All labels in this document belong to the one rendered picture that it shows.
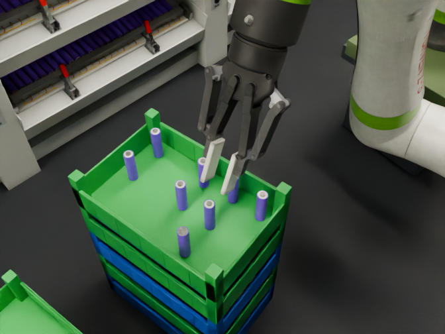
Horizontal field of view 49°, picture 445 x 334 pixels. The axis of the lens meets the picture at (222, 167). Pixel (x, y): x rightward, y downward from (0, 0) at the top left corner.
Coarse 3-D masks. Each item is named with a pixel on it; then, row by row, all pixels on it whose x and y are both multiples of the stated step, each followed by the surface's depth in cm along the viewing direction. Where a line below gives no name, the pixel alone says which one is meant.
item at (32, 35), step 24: (0, 0) 110; (24, 0) 111; (48, 0) 112; (72, 0) 117; (96, 0) 118; (120, 0) 119; (144, 0) 124; (0, 24) 107; (24, 24) 110; (48, 24) 110; (72, 24) 113; (96, 24) 118; (0, 48) 106; (24, 48) 108; (48, 48) 112; (0, 72) 107
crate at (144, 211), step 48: (144, 144) 92; (192, 144) 87; (96, 192) 86; (144, 192) 86; (192, 192) 86; (240, 192) 86; (288, 192) 77; (144, 240) 75; (192, 240) 80; (240, 240) 80
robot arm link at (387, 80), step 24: (360, 0) 57; (384, 0) 53; (408, 0) 52; (432, 0) 54; (360, 24) 63; (384, 24) 57; (408, 24) 57; (360, 48) 68; (384, 48) 63; (408, 48) 62; (360, 72) 73; (384, 72) 68; (408, 72) 68; (360, 96) 78; (384, 96) 74; (408, 96) 74
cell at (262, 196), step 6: (258, 192) 78; (264, 192) 78; (258, 198) 78; (264, 198) 78; (258, 204) 79; (264, 204) 79; (258, 210) 80; (264, 210) 80; (258, 216) 81; (264, 216) 81
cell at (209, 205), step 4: (208, 200) 77; (212, 200) 77; (204, 204) 77; (208, 204) 76; (212, 204) 77; (204, 208) 77; (208, 208) 76; (212, 208) 76; (204, 212) 78; (208, 212) 77; (212, 212) 77; (204, 216) 79; (208, 216) 78; (212, 216) 78; (204, 220) 80; (208, 220) 79; (212, 220) 79; (208, 224) 80; (212, 224) 80; (208, 228) 81; (212, 228) 81
